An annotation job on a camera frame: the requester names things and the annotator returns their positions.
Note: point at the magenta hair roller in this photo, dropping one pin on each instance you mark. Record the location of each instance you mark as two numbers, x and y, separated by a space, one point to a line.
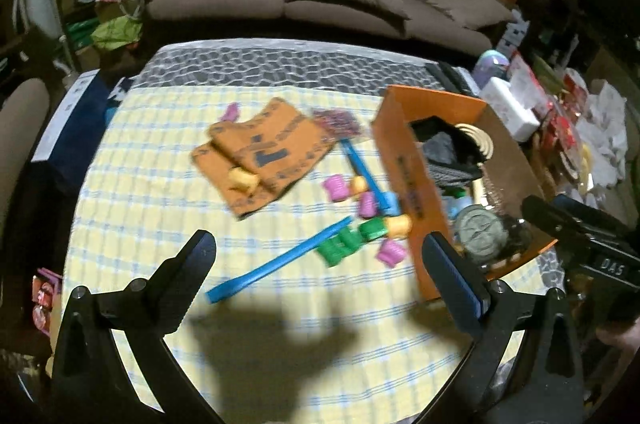
391 253

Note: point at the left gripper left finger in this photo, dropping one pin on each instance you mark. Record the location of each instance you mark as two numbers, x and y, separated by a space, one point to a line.
89 381

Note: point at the operator hand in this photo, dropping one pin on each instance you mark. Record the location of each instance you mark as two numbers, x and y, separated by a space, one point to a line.
625 339

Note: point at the yellow checkered tablecloth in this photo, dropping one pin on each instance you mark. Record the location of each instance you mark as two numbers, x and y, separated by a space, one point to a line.
311 343

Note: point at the blue plastic stick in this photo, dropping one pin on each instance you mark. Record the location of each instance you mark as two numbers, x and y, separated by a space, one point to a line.
233 286
361 168

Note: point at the orange cardboard box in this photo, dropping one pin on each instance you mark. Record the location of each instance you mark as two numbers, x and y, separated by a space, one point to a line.
407 171

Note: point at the purple bead bag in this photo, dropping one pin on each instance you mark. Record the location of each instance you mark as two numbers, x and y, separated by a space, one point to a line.
338 123

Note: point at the small pink roller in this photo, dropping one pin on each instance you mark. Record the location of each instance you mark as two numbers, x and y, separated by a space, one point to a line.
232 113

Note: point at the black round object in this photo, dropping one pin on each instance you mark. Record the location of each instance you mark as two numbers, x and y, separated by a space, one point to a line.
519 236

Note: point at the orange hair roller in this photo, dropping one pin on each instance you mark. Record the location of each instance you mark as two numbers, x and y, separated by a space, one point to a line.
398 227

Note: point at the spiral wooden trivet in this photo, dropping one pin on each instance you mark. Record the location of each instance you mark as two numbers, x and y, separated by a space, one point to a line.
477 138

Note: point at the black grey headband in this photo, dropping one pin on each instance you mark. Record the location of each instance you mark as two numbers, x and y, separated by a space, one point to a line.
453 158

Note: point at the orange patterned cloth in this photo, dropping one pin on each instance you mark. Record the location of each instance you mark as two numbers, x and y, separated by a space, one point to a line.
255 162

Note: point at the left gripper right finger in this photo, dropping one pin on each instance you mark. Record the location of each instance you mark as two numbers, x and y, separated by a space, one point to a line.
523 365

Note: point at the green compass disc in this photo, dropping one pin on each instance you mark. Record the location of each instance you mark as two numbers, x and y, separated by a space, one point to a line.
481 233

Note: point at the green hair roller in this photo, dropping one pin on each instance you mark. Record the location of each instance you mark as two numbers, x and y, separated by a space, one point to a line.
331 251

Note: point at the white tissue box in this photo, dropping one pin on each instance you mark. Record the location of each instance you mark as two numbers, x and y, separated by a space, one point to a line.
521 123

